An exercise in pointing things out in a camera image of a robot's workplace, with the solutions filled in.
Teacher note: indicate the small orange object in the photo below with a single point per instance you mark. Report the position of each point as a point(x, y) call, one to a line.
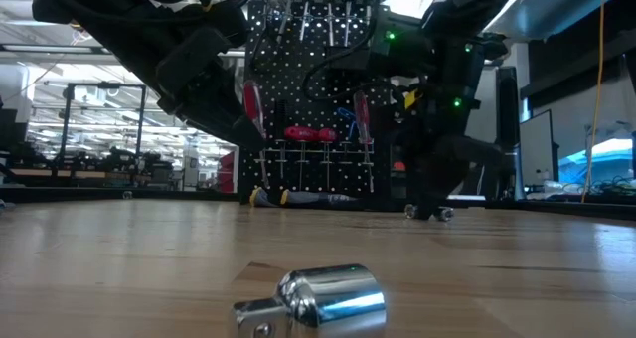
point(399, 166)

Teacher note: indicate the silver ratchet wrench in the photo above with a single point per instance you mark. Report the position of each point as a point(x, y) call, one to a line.
point(445, 214)

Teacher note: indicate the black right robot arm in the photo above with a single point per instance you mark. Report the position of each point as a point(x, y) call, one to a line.
point(472, 5)

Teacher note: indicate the black plastic bin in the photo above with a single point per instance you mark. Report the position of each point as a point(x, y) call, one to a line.
point(353, 67)

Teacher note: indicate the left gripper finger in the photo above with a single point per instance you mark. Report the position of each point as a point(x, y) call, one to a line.
point(217, 109)

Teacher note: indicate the long ceiling light strip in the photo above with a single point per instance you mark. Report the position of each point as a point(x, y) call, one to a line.
point(49, 48)

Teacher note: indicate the grey black work glove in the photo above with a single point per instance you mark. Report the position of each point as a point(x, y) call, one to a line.
point(313, 197)
point(258, 199)

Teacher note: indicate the red cabinet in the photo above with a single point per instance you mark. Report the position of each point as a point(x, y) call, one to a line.
point(227, 174)

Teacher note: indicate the black metal pegboard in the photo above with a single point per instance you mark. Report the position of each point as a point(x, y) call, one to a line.
point(298, 94)

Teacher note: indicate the small chrome socket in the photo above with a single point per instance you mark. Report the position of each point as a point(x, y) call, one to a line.
point(333, 298)

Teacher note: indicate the white flat device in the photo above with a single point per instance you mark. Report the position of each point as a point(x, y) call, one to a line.
point(469, 197)

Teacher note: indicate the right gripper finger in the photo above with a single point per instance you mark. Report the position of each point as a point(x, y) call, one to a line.
point(410, 159)
point(462, 164)

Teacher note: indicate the large blue black screwdriver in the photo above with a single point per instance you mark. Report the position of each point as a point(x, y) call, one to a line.
point(347, 25)

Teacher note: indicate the tall black column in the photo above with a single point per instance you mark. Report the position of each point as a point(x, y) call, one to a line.
point(511, 109)

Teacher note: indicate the black metal gantry frame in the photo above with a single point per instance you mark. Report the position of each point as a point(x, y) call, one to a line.
point(67, 129)

